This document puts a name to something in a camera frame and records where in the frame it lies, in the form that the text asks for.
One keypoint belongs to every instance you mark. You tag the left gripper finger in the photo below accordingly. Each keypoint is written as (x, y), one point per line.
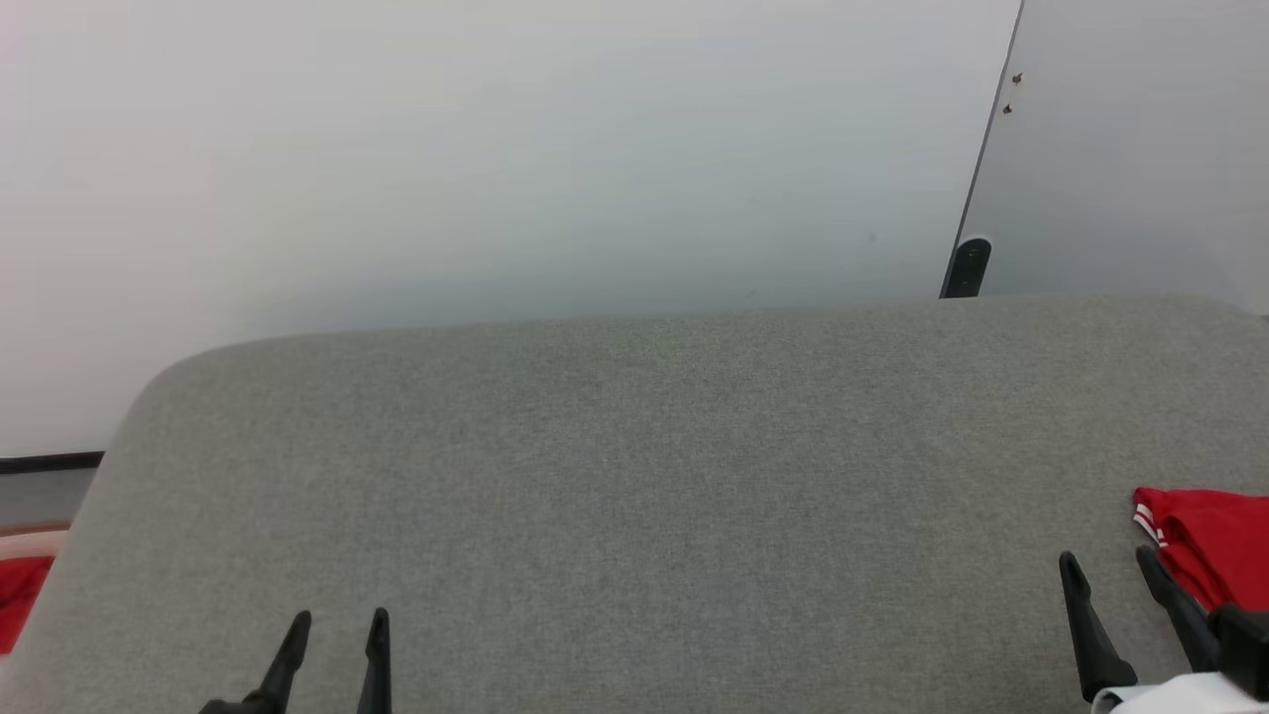
(283, 669)
(377, 664)

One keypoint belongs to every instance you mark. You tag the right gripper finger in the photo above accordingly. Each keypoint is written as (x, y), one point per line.
(1091, 635)
(1180, 605)

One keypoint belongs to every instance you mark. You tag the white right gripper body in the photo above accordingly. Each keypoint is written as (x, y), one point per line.
(1190, 696)

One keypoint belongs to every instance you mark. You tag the red and white garment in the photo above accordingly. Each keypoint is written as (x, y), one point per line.
(1214, 540)

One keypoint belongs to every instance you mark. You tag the red cloth on floor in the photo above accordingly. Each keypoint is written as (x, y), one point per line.
(20, 595)

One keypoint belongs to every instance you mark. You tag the grey fabric sofa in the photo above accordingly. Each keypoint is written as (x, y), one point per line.
(634, 496)

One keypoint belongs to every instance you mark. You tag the dark baseboard strip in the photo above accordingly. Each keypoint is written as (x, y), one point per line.
(50, 461)

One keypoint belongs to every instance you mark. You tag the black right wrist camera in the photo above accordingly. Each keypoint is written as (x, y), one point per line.
(1244, 650)

